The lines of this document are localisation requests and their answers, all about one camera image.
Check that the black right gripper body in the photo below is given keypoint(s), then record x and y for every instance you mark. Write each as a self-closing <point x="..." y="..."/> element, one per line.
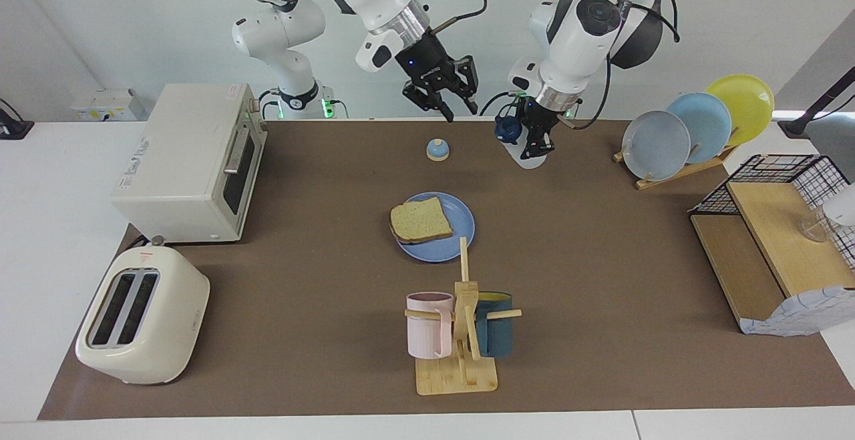
<point x="424" y="63"/>

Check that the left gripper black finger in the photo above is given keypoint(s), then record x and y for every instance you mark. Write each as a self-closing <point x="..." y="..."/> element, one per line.
<point x="529" y="146"/>
<point x="548" y="139"/>

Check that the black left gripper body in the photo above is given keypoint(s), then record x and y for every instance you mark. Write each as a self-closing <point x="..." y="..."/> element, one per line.
<point x="540" y="118"/>

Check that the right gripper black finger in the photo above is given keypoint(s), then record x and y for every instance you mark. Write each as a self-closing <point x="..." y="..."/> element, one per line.
<point x="434" y="101"/>
<point x="469" y="79"/>

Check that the translucent squeeze bottle blue cap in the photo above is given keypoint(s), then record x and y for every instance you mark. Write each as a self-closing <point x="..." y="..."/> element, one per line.
<point x="507" y="129"/>

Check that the slice of bread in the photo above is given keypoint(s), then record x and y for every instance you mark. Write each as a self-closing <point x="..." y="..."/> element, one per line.
<point x="421" y="220"/>

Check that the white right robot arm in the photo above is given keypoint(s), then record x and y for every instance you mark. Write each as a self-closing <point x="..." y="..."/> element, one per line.
<point x="287" y="26"/>

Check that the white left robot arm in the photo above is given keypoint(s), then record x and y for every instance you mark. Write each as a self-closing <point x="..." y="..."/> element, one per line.
<point x="581" y="39"/>

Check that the blue round plate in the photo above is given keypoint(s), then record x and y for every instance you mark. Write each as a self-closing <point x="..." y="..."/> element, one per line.
<point x="461" y="220"/>

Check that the pale grey plate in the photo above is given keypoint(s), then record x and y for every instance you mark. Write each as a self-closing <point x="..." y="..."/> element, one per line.
<point x="654" y="146"/>

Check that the wooden plate rack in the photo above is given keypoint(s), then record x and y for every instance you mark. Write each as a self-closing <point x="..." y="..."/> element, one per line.
<point x="674" y="176"/>

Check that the light blue plate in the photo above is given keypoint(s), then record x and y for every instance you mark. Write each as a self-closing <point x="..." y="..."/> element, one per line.
<point x="708" y="119"/>

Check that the yellow plate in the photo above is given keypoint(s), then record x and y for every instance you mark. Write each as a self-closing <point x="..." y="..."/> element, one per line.
<point x="748" y="99"/>

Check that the dark teal mug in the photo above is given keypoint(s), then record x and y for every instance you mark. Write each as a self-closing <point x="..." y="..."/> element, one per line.
<point x="494" y="333"/>

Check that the pink mug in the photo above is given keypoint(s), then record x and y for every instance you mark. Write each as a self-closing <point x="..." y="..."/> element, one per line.
<point x="427" y="336"/>

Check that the brown table mat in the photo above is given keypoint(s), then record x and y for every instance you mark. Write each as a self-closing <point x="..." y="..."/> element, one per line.
<point x="300" y="293"/>

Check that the wooden mug tree stand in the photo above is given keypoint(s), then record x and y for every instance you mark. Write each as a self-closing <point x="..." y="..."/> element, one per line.
<point x="461" y="376"/>

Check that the white toaster oven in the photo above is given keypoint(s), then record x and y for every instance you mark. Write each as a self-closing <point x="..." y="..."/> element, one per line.
<point x="180" y="159"/>

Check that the clear glass cup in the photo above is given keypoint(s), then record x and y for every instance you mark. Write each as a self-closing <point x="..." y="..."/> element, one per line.
<point x="815" y="226"/>

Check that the white paper piece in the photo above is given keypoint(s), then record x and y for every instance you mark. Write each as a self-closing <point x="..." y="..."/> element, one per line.
<point x="843" y="206"/>

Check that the white checkered cloth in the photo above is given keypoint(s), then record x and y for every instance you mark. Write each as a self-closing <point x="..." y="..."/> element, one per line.
<point x="801" y="313"/>

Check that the cream two-slot toaster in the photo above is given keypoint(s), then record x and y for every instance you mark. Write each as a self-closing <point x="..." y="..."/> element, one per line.
<point x="174" y="320"/>

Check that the black stand base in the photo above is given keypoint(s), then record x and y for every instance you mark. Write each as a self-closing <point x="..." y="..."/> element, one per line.
<point x="13" y="129"/>

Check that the black camera stand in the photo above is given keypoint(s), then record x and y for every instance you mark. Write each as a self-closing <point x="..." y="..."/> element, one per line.
<point x="818" y="103"/>

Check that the white wall box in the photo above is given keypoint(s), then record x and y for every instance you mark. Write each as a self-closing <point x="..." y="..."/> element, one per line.
<point x="107" y="103"/>

